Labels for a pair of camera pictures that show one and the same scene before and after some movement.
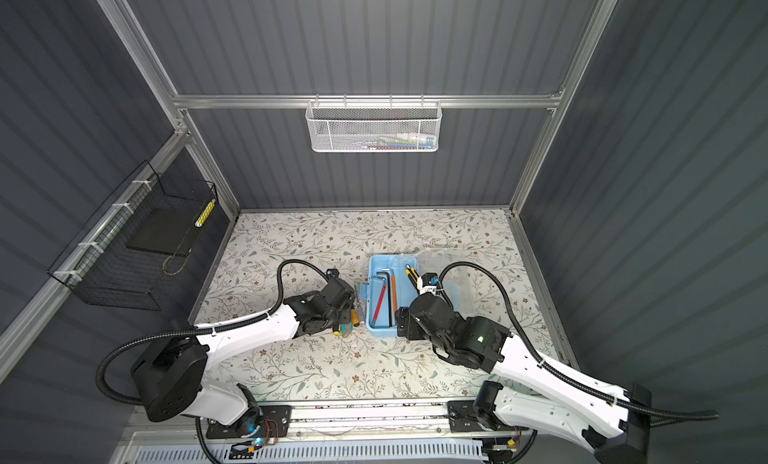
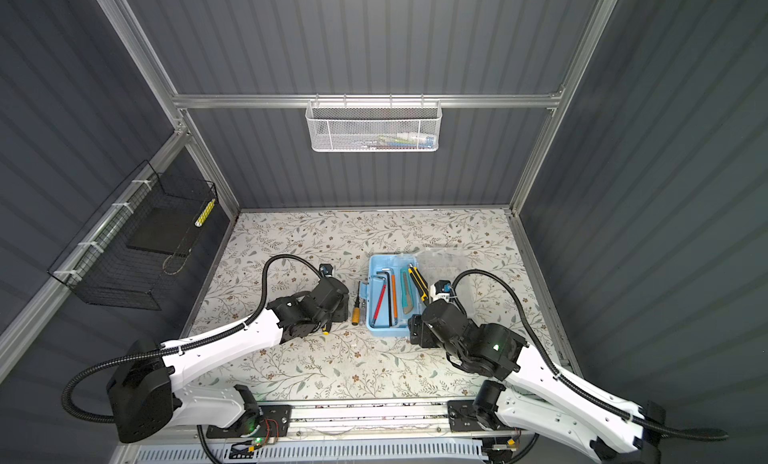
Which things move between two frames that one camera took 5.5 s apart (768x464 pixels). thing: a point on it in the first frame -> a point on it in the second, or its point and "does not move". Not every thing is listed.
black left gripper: [346, 314] does not move
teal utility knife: [346, 329] -> [406, 296]
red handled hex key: [381, 297] does not move
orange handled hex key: [393, 291] does not move
